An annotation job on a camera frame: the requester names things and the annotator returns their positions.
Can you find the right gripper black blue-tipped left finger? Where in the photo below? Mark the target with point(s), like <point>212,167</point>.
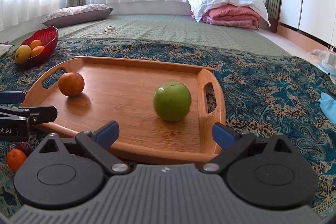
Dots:
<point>96,144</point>

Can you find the green quilted bedspread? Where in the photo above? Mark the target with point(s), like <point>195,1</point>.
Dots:
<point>177,29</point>

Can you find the small orange tangerine left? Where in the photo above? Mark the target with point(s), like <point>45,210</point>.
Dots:
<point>15,158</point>

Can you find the wooden serving tray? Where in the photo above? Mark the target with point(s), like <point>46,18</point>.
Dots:
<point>123,90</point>

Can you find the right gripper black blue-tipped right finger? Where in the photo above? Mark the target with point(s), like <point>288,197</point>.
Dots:
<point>234,146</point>

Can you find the red leaf-shaped bowl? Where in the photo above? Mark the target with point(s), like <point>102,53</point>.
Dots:
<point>49,37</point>

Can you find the light blue cloth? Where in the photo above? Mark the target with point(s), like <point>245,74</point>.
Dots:
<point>327,105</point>

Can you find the orange fruit in bowl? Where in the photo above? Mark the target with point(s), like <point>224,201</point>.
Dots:
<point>37,50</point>
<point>35,43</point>

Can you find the large green apple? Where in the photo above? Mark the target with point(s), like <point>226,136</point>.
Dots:
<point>172,101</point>

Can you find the dark red date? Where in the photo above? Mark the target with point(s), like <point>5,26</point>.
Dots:
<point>24,147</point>

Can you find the floral grey pillow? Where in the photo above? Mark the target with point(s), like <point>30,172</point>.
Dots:
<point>76,15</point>

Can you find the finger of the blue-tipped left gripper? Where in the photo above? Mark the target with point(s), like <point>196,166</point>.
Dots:
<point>8,97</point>

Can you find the pink folded blanket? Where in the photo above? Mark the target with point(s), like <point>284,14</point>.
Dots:
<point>232,16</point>

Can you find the orange fruit in bowl front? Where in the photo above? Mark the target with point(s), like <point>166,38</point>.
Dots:
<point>37,50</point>

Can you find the brownish orange round fruit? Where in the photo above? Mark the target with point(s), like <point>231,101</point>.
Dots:
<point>71,84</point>

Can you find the yellow lemon in bowl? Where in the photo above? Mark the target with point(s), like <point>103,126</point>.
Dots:
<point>22,54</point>

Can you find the orange fruit in bowl rear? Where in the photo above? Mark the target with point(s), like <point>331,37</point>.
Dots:
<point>35,43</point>

